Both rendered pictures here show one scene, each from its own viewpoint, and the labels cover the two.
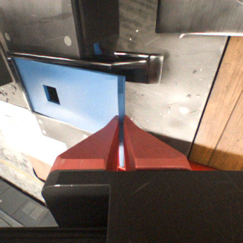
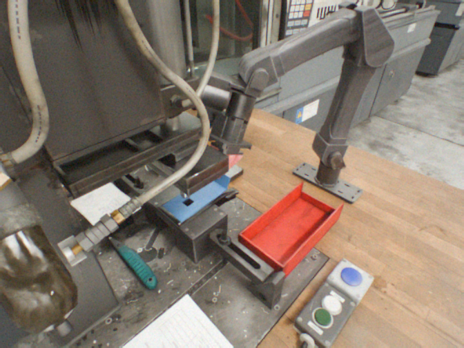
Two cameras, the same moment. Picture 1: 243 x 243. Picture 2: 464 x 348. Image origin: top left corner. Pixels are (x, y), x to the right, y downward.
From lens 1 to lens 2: 0.70 m
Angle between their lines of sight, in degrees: 94
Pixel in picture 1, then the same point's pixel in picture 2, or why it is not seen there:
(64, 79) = not seen: hidden behind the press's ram
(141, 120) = (235, 226)
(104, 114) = (213, 186)
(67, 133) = (206, 218)
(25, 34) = (166, 196)
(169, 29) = not seen: hidden behind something
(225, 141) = (266, 202)
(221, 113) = (250, 198)
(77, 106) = (201, 194)
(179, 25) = not seen: hidden behind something
